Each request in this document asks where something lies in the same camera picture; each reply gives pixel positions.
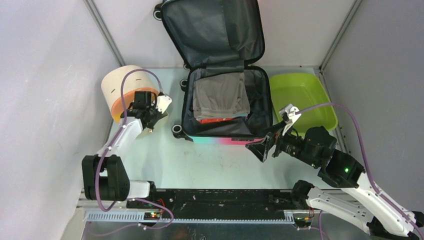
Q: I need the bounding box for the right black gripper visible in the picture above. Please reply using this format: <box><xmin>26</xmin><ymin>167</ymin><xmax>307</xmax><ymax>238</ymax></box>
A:
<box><xmin>244</xmin><ymin>119</ymin><xmax>318</xmax><ymax>167</ymax></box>

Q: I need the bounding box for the orange red item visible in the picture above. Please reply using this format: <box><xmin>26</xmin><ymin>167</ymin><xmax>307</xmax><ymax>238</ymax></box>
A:
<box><xmin>196</xmin><ymin>116</ymin><xmax>247</xmax><ymax>124</ymax></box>

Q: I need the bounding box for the lime green plastic tray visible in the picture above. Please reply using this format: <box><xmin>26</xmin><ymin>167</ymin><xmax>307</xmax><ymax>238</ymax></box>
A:
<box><xmin>269</xmin><ymin>73</ymin><xmax>338</xmax><ymax>136</ymax></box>

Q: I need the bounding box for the grey garment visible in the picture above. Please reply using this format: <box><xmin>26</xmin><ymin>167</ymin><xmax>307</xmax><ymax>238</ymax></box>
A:
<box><xmin>192</xmin><ymin>72</ymin><xmax>251</xmax><ymax>119</ymax></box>

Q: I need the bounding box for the pink teal cartoon suitcase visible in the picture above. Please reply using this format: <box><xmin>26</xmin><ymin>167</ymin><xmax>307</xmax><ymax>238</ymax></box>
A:
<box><xmin>153</xmin><ymin>0</ymin><xmax>273</xmax><ymax>145</ymax></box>

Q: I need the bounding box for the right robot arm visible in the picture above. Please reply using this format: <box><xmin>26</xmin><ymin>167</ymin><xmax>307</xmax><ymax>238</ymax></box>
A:
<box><xmin>246</xmin><ymin>124</ymin><xmax>424</xmax><ymax>240</ymax></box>

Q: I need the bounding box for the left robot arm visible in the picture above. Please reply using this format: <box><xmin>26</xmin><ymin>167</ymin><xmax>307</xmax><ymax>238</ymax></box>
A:
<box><xmin>81</xmin><ymin>91</ymin><xmax>172</xmax><ymax>208</ymax></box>

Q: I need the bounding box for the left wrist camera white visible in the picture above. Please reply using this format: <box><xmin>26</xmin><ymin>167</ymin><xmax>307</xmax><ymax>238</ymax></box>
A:
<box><xmin>155</xmin><ymin>94</ymin><xmax>172</xmax><ymax>114</ymax></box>

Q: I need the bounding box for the grey cable duct strip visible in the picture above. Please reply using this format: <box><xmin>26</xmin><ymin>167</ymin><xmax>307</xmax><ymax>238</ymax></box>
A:
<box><xmin>85</xmin><ymin>211</ymin><xmax>295</xmax><ymax>224</ymax></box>

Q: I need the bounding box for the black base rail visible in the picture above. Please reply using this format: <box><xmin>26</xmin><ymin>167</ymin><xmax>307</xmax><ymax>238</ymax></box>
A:
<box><xmin>126</xmin><ymin>188</ymin><xmax>319</xmax><ymax>221</ymax></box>

